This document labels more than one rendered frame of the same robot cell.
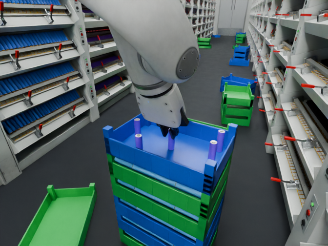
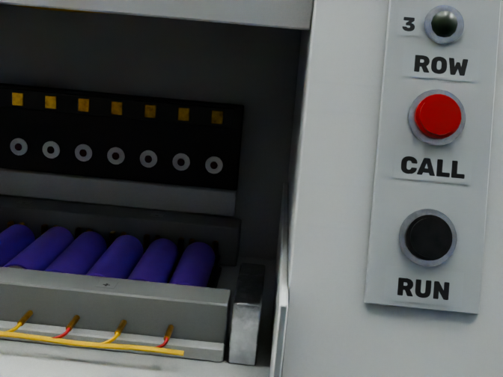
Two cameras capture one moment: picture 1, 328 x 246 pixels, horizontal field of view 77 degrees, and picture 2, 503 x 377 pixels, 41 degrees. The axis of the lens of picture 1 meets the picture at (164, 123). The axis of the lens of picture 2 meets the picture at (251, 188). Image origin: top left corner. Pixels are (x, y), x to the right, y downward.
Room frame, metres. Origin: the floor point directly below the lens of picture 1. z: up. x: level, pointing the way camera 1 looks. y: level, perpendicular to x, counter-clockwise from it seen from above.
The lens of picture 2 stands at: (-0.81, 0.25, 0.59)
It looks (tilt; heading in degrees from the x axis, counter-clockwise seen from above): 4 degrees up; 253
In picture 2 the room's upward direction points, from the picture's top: 6 degrees clockwise
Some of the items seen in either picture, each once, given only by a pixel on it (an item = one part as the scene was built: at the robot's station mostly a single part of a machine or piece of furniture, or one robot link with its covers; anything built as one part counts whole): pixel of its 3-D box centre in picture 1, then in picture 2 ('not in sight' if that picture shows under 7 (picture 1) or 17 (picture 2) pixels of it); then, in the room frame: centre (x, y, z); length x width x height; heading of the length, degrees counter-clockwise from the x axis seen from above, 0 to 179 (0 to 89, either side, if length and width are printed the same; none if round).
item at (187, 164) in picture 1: (171, 139); not in sight; (0.47, -0.02, 0.44); 0.30 x 0.20 x 0.08; 60
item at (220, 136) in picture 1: (220, 140); not in sight; (0.47, -0.15, 0.44); 0.02 x 0.02 x 0.06
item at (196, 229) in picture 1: (170, 182); not in sight; (0.47, -0.02, 0.28); 0.30 x 0.20 x 0.08; 60
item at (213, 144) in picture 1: (212, 152); not in sight; (0.42, -0.12, 0.44); 0.02 x 0.02 x 0.06
